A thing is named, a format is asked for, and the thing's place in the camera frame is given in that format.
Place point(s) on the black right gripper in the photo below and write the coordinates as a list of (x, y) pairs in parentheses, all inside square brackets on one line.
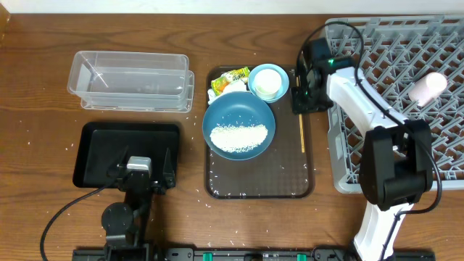
[(299, 106)]

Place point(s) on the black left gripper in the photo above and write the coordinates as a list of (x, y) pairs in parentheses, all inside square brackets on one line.
[(156, 184)]

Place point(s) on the wooden chopstick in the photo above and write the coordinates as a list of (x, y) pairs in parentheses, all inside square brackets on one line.
[(301, 125)]

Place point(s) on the light blue bowl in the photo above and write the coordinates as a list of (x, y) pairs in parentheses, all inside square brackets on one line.
[(285, 80)]

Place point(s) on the cream white cup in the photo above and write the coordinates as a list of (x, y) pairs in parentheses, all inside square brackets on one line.
[(267, 83)]

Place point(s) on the pink cup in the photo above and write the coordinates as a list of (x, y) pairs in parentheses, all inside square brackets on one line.
[(428, 88)]

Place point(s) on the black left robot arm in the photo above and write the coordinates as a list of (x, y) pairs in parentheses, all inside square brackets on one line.
[(125, 222)]

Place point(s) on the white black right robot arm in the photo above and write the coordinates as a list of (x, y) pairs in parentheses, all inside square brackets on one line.
[(395, 167)]

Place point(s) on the grey dishwasher rack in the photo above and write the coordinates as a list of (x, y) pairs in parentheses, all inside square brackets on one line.
[(395, 53)]

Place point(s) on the black plastic tray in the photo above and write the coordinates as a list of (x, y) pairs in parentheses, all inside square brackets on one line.
[(101, 141)]

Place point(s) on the crumpled white tissue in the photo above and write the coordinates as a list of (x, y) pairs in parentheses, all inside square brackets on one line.
[(235, 86)]

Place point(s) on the dark blue plate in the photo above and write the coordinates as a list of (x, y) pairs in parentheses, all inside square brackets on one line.
[(239, 108)]

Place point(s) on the brown serving tray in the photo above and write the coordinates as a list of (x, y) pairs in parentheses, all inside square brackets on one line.
[(282, 171)]

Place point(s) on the white rice pile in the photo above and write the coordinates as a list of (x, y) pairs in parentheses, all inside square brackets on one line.
[(238, 139)]

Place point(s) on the green yellow snack wrapper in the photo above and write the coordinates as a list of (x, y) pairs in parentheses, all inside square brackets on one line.
[(241, 75)]

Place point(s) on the clear plastic bin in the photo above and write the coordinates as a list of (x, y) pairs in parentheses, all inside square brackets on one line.
[(87, 66)]

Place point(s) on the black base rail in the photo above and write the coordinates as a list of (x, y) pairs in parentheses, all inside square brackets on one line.
[(186, 254)]

